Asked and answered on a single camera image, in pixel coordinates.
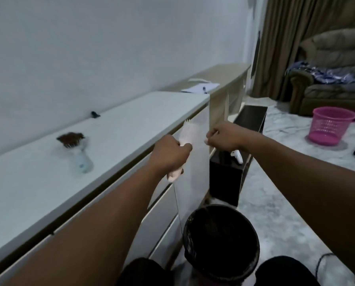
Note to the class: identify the person's right hand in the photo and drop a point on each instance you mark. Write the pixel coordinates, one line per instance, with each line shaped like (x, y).
(228, 135)

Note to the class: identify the person's left hand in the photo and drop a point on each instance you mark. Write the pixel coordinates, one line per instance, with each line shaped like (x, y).
(165, 154)

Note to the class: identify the person's right fingers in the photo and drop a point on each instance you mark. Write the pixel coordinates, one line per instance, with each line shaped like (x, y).
(211, 139)

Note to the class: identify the person's left fingers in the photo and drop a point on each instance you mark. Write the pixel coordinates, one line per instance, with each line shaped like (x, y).
(185, 151)

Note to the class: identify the pale pink comb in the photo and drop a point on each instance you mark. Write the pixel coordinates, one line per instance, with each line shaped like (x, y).
(188, 132)

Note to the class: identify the person's right forearm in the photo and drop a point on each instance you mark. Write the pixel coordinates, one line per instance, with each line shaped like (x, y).
(308, 187)

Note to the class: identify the person's left forearm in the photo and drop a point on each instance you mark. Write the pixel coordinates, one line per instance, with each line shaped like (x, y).
(100, 226)

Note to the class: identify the small white device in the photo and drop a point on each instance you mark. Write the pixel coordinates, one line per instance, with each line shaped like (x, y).
(236, 156)

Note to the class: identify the black cabinet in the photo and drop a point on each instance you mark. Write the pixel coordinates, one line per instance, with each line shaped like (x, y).
(240, 172)

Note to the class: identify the white paper sheet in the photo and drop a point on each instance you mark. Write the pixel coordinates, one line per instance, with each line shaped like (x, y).
(199, 87)

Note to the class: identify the beige wooden desk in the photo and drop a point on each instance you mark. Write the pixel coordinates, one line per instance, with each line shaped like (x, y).
(222, 83)

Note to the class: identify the white flat object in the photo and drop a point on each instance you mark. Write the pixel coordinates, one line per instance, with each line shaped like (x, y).
(197, 80)

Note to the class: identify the white chest of drawers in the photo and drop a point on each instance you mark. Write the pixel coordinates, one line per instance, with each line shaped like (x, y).
(112, 163)

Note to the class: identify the black waste bin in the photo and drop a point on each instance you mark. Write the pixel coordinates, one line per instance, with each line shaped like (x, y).
(222, 238)

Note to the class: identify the small black clip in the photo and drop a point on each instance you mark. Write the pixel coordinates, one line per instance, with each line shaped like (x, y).
(95, 114)

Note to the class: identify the pink plastic basket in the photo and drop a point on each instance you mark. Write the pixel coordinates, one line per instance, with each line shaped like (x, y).
(331, 125)

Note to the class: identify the person's left leg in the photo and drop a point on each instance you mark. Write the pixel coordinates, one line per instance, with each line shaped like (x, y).
(144, 272)

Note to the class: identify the person's leg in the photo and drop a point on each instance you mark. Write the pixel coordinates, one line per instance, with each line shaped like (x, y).
(284, 271)
(144, 272)

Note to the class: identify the blue patterned cloth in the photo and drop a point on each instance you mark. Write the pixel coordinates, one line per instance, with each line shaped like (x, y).
(323, 73)

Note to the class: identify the olive green armchair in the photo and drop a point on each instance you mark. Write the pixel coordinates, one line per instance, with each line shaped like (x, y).
(332, 86)

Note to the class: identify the brown curtain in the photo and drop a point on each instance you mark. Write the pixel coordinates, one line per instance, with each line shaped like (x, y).
(296, 35)

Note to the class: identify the person's right leg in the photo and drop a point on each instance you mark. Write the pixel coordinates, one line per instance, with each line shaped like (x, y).
(284, 271)

